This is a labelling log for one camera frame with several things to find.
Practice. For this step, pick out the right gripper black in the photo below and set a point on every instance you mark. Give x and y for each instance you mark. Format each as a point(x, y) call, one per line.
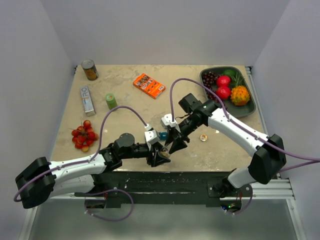
point(178, 143)

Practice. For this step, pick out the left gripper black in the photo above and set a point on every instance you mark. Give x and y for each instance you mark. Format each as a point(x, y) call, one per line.
point(155, 160)

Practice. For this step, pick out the clear pill bottle yellow capsules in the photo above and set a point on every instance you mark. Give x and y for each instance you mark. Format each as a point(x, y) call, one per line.
point(165, 152)

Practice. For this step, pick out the teal weekly pill organizer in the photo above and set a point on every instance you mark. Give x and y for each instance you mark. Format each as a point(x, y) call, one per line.
point(163, 136)

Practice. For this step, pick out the clear bottle lid orange label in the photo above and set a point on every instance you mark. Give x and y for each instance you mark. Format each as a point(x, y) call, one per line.
point(203, 137)

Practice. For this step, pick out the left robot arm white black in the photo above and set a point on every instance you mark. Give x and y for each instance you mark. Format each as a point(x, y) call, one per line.
point(44, 179)

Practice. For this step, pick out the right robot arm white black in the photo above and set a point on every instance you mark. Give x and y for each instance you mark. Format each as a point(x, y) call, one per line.
point(266, 151)

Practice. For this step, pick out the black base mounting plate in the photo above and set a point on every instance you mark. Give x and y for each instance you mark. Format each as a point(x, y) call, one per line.
point(165, 188)

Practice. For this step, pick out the orange cardboard box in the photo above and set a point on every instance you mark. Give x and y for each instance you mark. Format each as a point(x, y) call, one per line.
point(149, 86)

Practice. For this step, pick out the lower red pomegranate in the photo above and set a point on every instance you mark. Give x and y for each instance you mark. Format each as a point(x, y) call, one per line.
point(223, 92)

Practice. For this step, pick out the red pomegranate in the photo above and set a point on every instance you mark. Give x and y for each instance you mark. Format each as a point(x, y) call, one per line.
point(223, 92)
point(223, 81)

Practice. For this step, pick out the dark grey fruit tray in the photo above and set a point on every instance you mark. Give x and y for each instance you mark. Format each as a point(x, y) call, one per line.
point(236, 111)

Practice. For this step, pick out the dark purple grape bunch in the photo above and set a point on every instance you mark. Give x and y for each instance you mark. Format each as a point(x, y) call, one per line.
point(209, 80)

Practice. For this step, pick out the upper red pomegranate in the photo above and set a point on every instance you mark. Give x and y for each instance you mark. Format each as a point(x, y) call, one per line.
point(223, 81)

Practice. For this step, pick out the red cherry bunch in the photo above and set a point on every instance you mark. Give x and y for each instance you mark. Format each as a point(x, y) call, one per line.
point(84, 136)

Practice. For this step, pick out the orange spiky kiwano fruit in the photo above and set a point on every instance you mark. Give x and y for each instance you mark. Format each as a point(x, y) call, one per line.
point(240, 95)

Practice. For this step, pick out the green cylindrical container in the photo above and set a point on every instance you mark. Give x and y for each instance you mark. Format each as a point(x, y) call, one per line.
point(111, 101)

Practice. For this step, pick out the green lime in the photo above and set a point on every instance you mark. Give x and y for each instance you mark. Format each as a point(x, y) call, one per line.
point(230, 73)

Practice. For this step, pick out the silver toothpaste box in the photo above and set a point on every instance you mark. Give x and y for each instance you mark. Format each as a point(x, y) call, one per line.
point(87, 101)

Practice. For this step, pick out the tin can fruit label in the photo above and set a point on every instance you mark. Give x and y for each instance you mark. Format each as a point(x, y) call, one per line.
point(90, 69)

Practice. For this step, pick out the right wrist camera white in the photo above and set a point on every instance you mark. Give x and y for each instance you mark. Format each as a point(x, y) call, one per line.
point(168, 122)

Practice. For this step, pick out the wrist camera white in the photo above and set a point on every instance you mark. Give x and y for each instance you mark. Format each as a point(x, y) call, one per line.
point(168, 122)
point(151, 135)

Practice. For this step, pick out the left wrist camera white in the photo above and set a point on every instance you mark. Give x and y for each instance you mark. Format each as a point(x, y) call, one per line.
point(151, 135)

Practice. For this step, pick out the aluminium frame rail right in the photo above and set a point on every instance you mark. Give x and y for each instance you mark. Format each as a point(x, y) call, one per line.
point(248, 70)

